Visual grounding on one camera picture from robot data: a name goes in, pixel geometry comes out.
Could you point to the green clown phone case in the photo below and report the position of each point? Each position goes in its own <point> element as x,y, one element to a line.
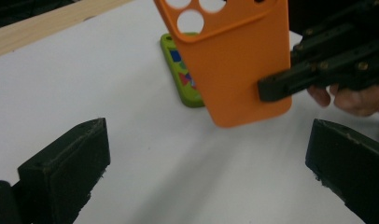
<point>186,90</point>

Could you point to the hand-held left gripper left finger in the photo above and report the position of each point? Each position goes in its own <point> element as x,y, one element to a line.
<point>63,174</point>

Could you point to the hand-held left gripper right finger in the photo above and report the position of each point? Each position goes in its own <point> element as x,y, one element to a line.
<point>349,161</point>

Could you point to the orange phone case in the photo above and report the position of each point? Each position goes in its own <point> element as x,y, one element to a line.
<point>237,71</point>

